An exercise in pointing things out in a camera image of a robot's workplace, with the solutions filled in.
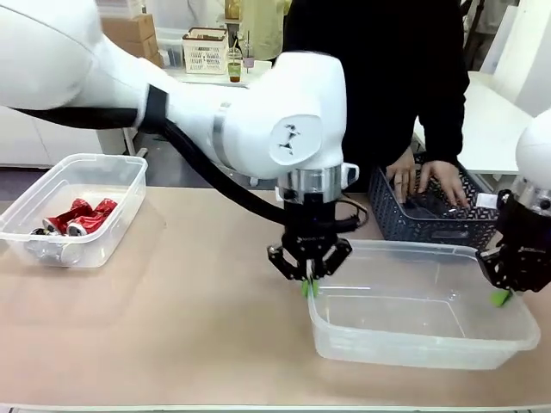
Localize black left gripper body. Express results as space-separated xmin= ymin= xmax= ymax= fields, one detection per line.
xmin=281 ymin=200 xmax=342 ymax=261

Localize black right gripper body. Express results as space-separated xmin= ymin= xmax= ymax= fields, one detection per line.
xmin=496 ymin=191 xmax=551 ymax=267

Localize black plastic lattice basket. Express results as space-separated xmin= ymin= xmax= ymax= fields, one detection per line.
xmin=368 ymin=151 xmax=505 ymax=251

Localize clear plastic bin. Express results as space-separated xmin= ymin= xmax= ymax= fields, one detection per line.
xmin=0 ymin=152 xmax=149 ymax=269
xmin=306 ymin=239 xmax=542 ymax=372

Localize dark plastic waste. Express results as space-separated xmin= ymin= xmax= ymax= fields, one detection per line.
xmin=406 ymin=192 xmax=458 ymax=219

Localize crushed red soda can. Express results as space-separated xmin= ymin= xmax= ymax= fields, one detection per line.
xmin=66 ymin=198 xmax=120 ymax=237
xmin=41 ymin=198 xmax=94 ymax=236

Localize crushed silver can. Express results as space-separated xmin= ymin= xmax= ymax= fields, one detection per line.
xmin=26 ymin=227 xmax=82 ymax=265

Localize person's left hand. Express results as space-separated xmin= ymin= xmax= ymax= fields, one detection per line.
xmin=418 ymin=159 xmax=472 ymax=209

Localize person's right hand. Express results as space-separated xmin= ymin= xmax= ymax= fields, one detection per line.
xmin=385 ymin=154 xmax=420 ymax=205

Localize large white table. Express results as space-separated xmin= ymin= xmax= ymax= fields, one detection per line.
xmin=412 ymin=70 xmax=536 ymax=176

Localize person in black sweater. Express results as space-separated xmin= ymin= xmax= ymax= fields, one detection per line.
xmin=282 ymin=0 xmax=471 ymax=195

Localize plastic cup with drink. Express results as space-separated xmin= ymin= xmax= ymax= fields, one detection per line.
xmin=226 ymin=45 xmax=244 ymax=84

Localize clear glass with straw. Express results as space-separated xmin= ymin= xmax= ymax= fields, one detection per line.
xmin=242 ymin=29 xmax=257 ymax=71

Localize bystander in yellow jacket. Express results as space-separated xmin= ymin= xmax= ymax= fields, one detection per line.
xmin=251 ymin=0 xmax=294 ymax=62

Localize bystander in black coat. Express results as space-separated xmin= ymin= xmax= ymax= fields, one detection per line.
xmin=461 ymin=0 xmax=490 ymax=72

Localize clear plastic drawer box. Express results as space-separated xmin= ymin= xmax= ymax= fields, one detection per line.
xmin=153 ymin=26 xmax=187 ymax=71

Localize bystander in white top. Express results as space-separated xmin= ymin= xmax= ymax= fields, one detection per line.
xmin=184 ymin=0 xmax=229 ymax=30

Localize wooden top white cabinet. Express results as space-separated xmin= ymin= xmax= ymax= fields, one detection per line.
xmin=0 ymin=105 xmax=101 ymax=168

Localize thin black camera cable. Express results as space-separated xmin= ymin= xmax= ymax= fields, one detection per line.
xmin=335 ymin=196 xmax=370 ymax=230

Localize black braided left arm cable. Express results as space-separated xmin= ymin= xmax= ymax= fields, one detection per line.
xmin=16 ymin=106 xmax=294 ymax=228

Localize black strap on left arm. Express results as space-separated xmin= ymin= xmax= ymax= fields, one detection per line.
xmin=136 ymin=83 xmax=171 ymax=134

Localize white basket brown handles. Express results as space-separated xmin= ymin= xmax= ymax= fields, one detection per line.
xmin=180 ymin=26 xmax=228 ymax=76

